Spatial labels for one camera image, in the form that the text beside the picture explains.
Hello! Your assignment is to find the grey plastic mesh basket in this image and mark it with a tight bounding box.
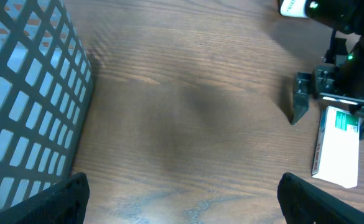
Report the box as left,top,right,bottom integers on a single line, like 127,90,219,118
0,0,93,212

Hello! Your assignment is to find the white barcode scanner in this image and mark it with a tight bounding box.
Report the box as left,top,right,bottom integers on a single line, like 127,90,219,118
278,0,307,18

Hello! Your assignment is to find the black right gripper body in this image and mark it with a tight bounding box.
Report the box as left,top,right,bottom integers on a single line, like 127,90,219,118
293,63,364,121

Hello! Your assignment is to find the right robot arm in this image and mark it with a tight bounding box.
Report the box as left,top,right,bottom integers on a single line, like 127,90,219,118
279,0,364,140

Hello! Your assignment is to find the white green Panadol box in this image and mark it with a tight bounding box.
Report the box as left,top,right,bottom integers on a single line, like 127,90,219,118
311,106,360,189

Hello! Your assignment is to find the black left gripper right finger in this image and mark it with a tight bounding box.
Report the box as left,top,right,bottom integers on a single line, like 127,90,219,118
277,172,364,224

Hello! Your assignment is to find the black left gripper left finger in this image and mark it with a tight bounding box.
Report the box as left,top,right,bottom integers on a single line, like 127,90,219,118
0,172,90,224

